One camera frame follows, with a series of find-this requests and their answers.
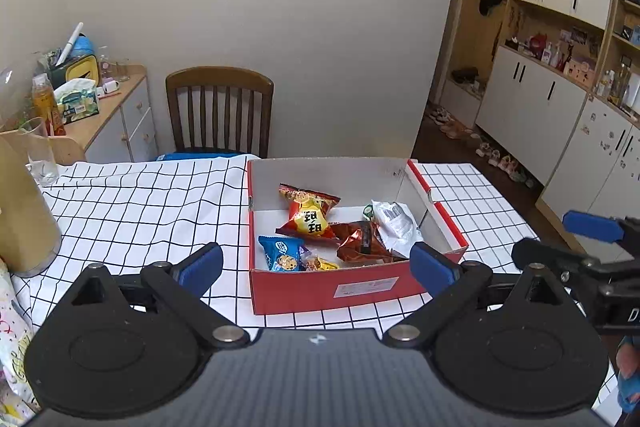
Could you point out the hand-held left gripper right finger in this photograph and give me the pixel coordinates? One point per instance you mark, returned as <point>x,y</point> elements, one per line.
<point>431,268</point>

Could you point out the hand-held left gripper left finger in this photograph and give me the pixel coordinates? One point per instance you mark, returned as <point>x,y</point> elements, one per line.
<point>202,262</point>

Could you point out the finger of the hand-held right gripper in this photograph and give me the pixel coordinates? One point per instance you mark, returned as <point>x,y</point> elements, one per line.
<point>592,226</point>
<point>525,252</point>

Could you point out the silver snack packet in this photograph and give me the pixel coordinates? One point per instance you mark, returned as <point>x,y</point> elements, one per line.
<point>397,227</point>

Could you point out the dark red snack packet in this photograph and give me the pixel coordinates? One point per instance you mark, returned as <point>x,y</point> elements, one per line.
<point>360,244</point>

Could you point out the blue cookie packet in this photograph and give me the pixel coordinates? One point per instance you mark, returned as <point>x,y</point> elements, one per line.
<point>280,254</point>

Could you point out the red cardboard box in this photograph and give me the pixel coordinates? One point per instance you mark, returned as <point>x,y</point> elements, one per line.
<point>300,292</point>

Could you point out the red and yellow snack packet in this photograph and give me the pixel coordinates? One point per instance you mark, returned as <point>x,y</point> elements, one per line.
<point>310,217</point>

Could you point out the person's right hand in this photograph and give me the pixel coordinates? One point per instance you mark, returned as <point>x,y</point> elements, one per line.
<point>629,372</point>

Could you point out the white checkered tablecloth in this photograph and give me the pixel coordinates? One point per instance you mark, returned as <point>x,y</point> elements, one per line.
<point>150,207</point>

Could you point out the row of shoes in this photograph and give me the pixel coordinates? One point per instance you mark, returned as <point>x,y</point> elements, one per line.
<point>500,157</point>

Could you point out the blue and white package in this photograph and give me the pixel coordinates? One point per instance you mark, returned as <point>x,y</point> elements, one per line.
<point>200,155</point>

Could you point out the group of white bottles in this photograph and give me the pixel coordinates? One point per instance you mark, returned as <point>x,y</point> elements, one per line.
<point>620,87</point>

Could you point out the white wooden cabinet unit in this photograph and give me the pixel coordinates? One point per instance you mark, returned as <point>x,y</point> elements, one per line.
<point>530,92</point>

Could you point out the wooden side cabinet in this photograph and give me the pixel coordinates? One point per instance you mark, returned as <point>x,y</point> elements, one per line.
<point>135,117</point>

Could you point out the row of small ornaments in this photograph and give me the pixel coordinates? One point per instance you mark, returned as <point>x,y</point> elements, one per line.
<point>550,54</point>

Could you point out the brown wooden chair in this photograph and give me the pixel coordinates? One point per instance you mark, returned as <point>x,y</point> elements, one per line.
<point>220,79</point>

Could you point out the tan insulated jug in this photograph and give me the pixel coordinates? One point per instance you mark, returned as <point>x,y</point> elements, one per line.
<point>22,217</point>

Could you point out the pair of black shoes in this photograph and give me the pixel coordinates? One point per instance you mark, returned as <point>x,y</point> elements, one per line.
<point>465,74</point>

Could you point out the tall clear glass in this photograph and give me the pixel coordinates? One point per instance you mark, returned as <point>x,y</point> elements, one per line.
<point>40,157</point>

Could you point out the small white mug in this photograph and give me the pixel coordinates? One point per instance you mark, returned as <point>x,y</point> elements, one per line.
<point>109,86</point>

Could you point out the green tissue box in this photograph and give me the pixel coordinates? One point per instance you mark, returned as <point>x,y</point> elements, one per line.
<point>80,104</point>

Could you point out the colourful printed plastic bag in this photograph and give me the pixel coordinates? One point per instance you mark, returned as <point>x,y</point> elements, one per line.
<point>12,332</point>

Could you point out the clear glass jar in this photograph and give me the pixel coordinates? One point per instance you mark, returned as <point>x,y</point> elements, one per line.
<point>114,64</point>

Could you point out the orange drink bottle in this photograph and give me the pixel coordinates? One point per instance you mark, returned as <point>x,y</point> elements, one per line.
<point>47,107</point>

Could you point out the blue and yellow container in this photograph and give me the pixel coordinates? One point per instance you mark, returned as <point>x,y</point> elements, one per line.
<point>82,64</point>

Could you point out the white stick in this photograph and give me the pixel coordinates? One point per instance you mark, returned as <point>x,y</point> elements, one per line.
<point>70,44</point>

